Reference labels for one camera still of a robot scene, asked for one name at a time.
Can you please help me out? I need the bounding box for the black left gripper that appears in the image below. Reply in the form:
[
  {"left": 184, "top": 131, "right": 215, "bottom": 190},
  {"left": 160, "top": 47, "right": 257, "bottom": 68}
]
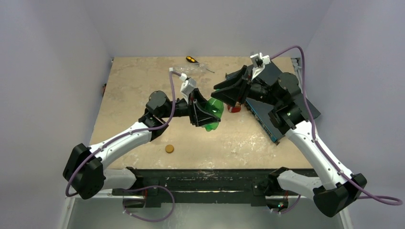
[{"left": 160, "top": 88, "right": 220, "bottom": 126}]

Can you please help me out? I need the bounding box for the green plastic bottle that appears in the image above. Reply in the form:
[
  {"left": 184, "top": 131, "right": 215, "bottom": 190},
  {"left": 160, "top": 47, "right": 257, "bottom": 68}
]
[{"left": 204, "top": 97, "right": 224, "bottom": 132}]

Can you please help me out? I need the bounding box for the tea bottle with yellow-red label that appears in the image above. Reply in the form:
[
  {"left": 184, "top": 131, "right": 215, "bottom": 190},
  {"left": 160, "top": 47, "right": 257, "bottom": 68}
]
[{"left": 227, "top": 105, "right": 241, "bottom": 113}]

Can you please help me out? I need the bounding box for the clear plastic bottle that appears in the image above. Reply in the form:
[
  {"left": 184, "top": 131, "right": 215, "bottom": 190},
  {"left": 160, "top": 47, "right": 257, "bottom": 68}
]
[{"left": 172, "top": 63, "right": 207, "bottom": 75}]

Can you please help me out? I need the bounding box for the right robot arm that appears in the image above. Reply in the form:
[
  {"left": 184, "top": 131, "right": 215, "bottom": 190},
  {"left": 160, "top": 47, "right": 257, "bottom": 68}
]
[{"left": 211, "top": 66, "right": 367, "bottom": 218}]

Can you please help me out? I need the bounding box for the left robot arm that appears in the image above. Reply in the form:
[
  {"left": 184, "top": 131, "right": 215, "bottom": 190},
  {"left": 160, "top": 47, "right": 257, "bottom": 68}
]
[{"left": 63, "top": 88, "right": 224, "bottom": 199}]

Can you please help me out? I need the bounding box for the orange bottle cap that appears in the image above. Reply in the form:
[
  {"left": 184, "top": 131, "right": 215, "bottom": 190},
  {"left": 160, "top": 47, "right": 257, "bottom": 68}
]
[{"left": 165, "top": 145, "right": 174, "bottom": 153}]

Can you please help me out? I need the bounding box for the yellow-black screwdriver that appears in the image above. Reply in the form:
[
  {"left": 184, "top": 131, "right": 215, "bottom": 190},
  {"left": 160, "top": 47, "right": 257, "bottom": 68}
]
[{"left": 186, "top": 56, "right": 214, "bottom": 73}]

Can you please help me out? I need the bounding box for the dark blue network switch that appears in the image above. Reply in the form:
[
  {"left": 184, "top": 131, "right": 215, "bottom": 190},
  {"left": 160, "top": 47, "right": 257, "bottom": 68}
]
[{"left": 244, "top": 62, "right": 320, "bottom": 144}]

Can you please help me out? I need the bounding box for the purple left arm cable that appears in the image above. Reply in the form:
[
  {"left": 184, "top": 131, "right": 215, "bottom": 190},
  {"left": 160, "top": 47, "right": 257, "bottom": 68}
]
[{"left": 64, "top": 71, "right": 187, "bottom": 198}]

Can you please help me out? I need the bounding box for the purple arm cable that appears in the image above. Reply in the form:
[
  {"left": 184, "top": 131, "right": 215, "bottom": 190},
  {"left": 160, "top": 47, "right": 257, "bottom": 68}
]
[
  {"left": 64, "top": 71, "right": 187, "bottom": 198},
  {"left": 269, "top": 45, "right": 404, "bottom": 207}
]

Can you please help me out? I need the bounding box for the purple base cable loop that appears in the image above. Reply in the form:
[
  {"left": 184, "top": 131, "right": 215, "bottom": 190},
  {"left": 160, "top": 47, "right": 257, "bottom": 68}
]
[{"left": 122, "top": 185, "right": 176, "bottom": 223}]

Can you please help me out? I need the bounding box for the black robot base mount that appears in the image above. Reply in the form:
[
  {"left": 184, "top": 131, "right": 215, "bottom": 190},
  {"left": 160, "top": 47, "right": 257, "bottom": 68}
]
[{"left": 112, "top": 168, "right": 297, "bottom": 208}]

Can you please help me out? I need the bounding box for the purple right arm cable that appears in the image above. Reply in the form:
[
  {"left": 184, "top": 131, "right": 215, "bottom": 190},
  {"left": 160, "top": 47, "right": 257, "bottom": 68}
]
[{"left": 269, "top": 45, "right": 404, "bottom": 207}]

